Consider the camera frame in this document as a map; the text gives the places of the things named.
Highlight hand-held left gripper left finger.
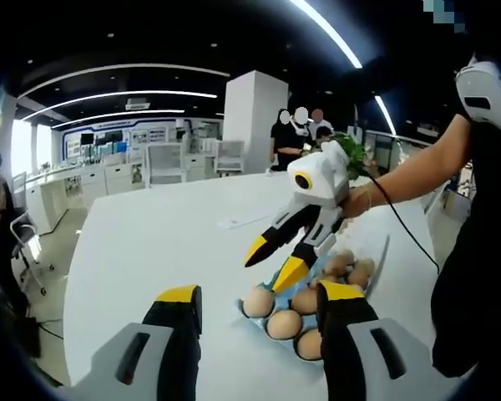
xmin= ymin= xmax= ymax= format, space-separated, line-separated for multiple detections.
xmin=70 ymin=284 xmax=204 ymax=401

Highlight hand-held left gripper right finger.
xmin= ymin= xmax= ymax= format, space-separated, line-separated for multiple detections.
xmin=316 ymin=280 xmax=446 ymax=401

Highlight cluster of brown eggs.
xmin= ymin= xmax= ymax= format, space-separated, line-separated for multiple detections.
xmin=240 ymin=249 xmax=377 ymax=363

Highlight blue egg tray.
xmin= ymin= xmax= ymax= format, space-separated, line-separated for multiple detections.
xmin=232 ymin=249 xmax=379 ymax=365

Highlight white foam egg tray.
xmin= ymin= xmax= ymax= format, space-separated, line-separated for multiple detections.
xmin=337 ymin=233 xmax=392 ymax=298

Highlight person's right hand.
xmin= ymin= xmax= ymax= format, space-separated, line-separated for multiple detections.
xmin=341 ymin=184 xmax=375 ymax=221

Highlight green potted plant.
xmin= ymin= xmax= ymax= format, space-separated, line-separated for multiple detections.
xmin=327 ymin=132 xmax=372 ymax=181

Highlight white power socket strip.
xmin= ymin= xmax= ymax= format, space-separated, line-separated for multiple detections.
xmin=215 ymin=210 xmax=279 ymax=230

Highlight white table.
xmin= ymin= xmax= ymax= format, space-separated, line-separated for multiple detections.
xmin=62 ymin=170 xmax=448 ymax=401

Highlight short ceiling light strip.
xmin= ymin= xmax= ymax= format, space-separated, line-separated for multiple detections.
xmin=373 ymin=94 xmax=398 ymax=135

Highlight white square pillar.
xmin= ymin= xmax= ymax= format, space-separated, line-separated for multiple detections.
xmin=225 ymin=69 xmax=292 ymax=175

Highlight white mesh chair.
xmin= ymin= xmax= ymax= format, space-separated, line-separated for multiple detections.
xmin=214 ymin=140 xmax=246 ymax=177
xmin=144 ymin=143 xmax=185 ymax=188

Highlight long ceiling light strip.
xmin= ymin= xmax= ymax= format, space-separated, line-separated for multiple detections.
xmin=289 ymin=0 xmax=363 ymax=70

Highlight person's dark clothed torso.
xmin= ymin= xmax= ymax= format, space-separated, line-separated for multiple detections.
xmin=430 ymin=62 xmax=501 ymax=379

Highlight white cabinet row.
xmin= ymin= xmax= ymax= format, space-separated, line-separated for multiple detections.
xmin=24 ymin=160 xmax=148 ymax=235

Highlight grey office chair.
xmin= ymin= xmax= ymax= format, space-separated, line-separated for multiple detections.
xmin=8 ymin=173 xmax=49 ymax=296

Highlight white worn device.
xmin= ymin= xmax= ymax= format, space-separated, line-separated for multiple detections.
xmin=453 ymin=56 xmax=501 ymax=135

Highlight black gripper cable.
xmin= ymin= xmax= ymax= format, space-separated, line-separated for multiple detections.
xmin=367 ymin=174 xmax=442 ymax=276

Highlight blue trimmed display wall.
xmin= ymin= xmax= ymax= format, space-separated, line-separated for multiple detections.
xmin=62 ymin=119 xmax=226 ymax=160

